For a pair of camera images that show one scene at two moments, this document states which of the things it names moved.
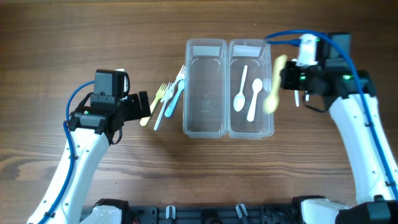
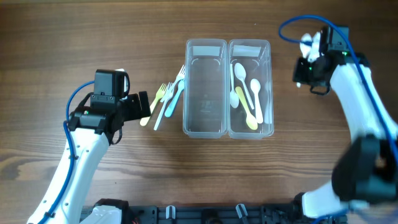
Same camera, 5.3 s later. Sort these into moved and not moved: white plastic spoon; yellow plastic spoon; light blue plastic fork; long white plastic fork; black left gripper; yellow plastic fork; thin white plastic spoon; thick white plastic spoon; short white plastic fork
Moved: yellow plastic spoon; white plastic spoon; thin white plastic spoon; thick white plastic spoon
Not moved: light blue plastic fork; short white plastic fork; black left gripper; yellow plastic fork; long white plastic fork
